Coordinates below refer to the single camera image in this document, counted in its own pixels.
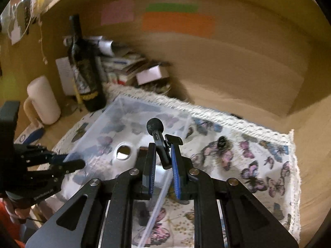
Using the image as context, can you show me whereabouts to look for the dark wine bottle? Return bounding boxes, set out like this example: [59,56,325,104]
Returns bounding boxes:
[70,15,107,112]

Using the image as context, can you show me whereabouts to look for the small white box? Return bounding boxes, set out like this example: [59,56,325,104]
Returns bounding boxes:
[136,65,169,85]

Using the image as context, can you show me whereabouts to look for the white handheld massager device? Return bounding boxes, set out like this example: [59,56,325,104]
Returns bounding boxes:
[61,135,152,200]

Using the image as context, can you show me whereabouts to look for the person left hand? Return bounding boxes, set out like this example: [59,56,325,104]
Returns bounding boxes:
[2,198,31,224]

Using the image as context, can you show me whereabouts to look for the white paper note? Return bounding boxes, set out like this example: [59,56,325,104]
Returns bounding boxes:
[55,57,75,96]

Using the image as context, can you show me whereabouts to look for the stack of books and papers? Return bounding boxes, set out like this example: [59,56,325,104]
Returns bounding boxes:
[63,35,173,95]

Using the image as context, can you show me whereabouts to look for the clear plastic storage bin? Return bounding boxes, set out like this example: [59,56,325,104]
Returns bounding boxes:
[61,96,194,247]

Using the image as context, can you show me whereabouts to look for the small black round microphone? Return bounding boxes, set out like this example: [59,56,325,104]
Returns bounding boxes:
[217,136,230,152]

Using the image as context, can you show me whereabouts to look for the white blue card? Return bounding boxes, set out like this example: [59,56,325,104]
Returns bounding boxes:
[14,124,45,144]

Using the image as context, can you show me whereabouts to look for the butterfly print lace cloth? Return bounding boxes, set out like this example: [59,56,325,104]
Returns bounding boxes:
[41,86,301,241]

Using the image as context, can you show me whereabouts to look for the orange sticky note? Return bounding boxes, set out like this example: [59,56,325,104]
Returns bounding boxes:
[141,12,215,38]

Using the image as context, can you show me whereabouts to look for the white cylindrical cup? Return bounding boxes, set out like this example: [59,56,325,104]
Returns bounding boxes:
[23,76,61,128]

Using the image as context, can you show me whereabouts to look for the green sticky note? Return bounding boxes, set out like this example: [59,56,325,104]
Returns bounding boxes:
[145,3,199,13]

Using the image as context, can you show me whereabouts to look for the pink sticky note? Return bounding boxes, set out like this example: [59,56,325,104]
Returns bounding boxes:
[100,0,135,26]

